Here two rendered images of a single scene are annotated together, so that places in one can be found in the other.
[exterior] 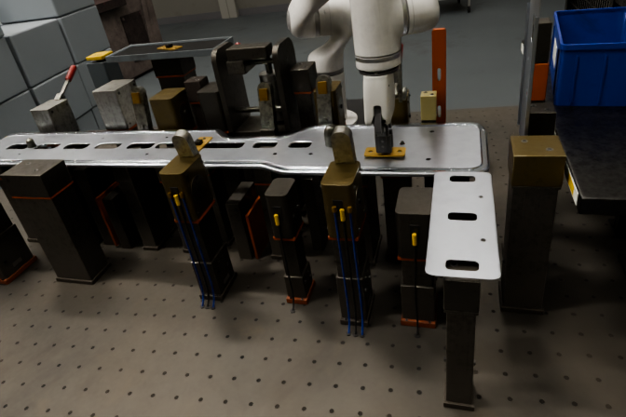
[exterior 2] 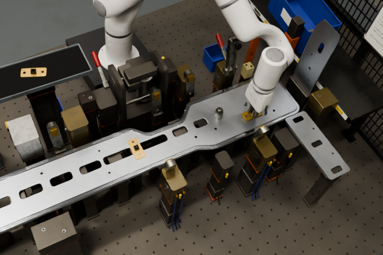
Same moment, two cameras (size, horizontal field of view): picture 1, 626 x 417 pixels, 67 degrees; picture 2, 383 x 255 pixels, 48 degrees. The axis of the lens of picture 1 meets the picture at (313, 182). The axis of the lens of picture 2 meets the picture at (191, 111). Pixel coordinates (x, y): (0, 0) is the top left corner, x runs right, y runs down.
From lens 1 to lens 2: 1.30 m
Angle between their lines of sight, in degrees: 47
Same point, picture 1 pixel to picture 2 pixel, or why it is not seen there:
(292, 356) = (242, 225)
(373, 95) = (267, 102)
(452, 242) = (325, 159)
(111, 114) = (31, 151)
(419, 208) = (292, 143)
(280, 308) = (212, 206)
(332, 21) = not seen: hidden behind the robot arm
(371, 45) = (273, 85)
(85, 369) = not seen: outside the picture
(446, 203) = (305, 138)
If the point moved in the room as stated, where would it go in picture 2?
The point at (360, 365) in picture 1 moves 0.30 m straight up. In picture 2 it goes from (269, 210) to (290, 179)
